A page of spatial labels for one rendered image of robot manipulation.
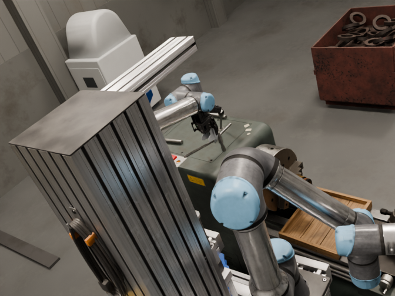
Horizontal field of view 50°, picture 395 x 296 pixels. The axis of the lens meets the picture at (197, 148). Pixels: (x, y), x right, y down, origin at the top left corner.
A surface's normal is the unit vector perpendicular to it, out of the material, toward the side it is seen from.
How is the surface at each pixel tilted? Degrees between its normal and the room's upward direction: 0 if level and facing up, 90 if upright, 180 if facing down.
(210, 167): 0
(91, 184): 90
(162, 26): 90
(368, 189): 0
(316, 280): 0
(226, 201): 83
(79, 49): 72
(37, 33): 90
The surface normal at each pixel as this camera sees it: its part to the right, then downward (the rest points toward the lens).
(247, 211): -0.27, 0.48
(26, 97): 0.78, 0.11
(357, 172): -0.30, -0.80
